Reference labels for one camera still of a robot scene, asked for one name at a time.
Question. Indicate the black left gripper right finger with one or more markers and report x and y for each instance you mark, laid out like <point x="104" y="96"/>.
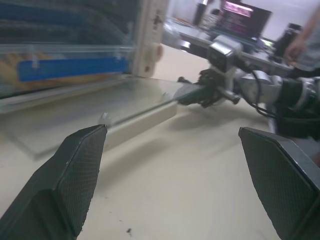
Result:
<point x="280" y="180"/>

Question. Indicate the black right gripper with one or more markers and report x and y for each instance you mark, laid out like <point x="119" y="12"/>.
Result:
<point x="211" y="82"/>

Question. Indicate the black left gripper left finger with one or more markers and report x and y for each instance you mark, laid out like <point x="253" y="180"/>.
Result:
<point x="57" y="185"/>

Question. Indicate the glass toaster oven door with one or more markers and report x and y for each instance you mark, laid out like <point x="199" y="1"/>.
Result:
<point x="105" y="100"/>

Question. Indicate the cream toaster oven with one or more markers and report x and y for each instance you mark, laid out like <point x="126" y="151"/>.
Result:
<point x="146" y="30"/>

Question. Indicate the clear blue-label food container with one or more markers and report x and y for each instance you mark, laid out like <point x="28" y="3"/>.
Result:
<point x="70" y="68"/>

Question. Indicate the bystander bare hand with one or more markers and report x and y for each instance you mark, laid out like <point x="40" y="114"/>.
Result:
<point x="295" y="51"/>

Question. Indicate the dark tall cylinder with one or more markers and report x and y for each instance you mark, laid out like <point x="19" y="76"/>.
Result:
<point x="200" y="11"/>

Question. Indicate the black computer monitor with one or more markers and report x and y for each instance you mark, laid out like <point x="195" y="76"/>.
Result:
<point x="246" y="17"/>

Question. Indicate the black bottle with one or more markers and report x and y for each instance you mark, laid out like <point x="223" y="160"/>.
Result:
<point x="287" y="40"/>

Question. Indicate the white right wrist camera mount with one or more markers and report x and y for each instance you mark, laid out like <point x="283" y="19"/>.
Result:
<point x="222" y="53"/>

